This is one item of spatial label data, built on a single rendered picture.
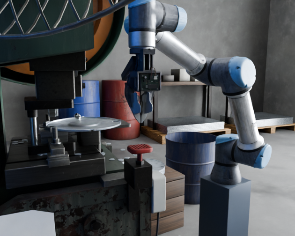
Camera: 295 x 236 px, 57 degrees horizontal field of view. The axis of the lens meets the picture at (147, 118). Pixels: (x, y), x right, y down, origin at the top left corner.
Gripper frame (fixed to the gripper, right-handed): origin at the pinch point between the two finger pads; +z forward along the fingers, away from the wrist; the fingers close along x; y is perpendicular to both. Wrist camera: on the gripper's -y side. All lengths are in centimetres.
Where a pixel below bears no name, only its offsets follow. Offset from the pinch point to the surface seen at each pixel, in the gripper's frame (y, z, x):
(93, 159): -10.7, 14.5, -12.0
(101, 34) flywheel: -66, -33, 6
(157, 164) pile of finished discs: -81, 46, 46
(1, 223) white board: -5.6, 28.0, -39.3
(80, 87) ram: -28.2, -8.2, -12.0
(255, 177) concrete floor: -110, 85, 164
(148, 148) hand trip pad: 2.7, 8.9, 1.6
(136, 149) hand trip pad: 2.2, 8.8, -1.8
